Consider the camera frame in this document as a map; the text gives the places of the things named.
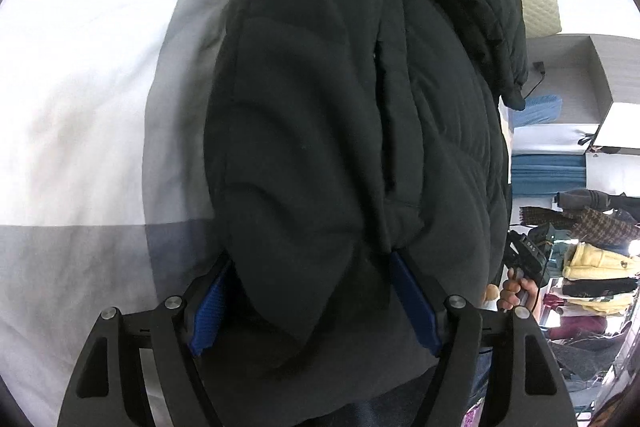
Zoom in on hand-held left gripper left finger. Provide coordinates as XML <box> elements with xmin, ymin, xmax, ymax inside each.
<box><xmin>57</xmin><ymin>252</ymin><xmax>236</xmax><ymax>427</ymax></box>

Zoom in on checked pastel blanket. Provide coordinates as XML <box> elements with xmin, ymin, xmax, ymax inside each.
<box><xmin>0</xmin><ymin>0</ymin><xmax>311</xmax><ymax>427</ymax></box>

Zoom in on black puffer jacket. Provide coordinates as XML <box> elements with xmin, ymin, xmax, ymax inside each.
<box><xmin>202</xmin><ymin>0</ymin><xmax>530</xmax><ymax>427</ymax></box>

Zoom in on person's right hand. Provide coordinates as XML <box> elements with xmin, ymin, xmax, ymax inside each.
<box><xmin>497</xmin><ymin>267</ymin><xmax>541</xmax><ymax>313</ymax></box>

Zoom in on blue curtain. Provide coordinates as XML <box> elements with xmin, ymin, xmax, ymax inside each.
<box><xmin>511</xmin><ymin>154</ymin><xmax>588</xmax><ymax>198</ymax></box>

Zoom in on pile of assorted clothes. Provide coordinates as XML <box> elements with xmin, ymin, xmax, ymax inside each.
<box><xmin>520</xmin><ymin>188</ymin><xmax>640</xmax><ymax>388</ymax></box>

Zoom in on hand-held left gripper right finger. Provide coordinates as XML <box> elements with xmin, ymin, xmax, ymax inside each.
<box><xmin>389</xmin><ymin>249</ymin><xmax>573</xmax><ymax>427</ymax></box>

